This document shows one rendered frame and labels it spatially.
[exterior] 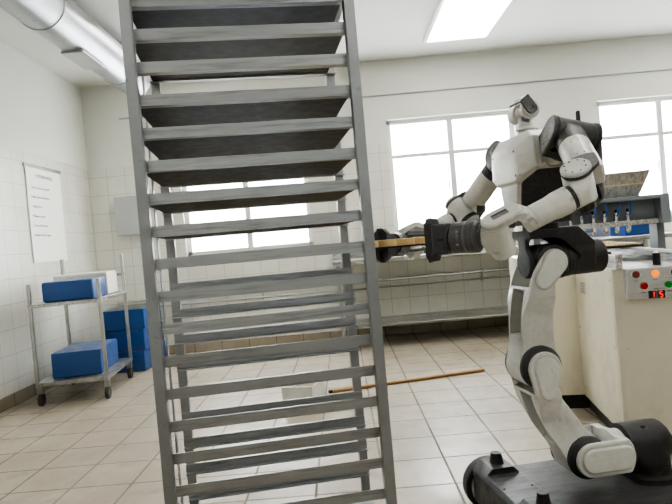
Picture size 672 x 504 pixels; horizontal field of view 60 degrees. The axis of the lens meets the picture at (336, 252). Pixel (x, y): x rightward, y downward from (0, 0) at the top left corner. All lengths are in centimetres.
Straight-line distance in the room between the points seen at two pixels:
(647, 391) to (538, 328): 106
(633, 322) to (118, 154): 547
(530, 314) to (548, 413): 33
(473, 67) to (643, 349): 446
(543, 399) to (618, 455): 32
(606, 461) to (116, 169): 578
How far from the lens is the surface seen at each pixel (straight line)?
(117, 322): 596
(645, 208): 374
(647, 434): 232
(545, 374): 203
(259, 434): 217
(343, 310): 168
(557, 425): 215
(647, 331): 296
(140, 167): 166
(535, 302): 201
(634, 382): 298
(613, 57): 730
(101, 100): 706
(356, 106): 169
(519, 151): 197
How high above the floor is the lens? 107
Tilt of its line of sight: 1 degrees down
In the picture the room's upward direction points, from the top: 5 degrees counter-clockwise
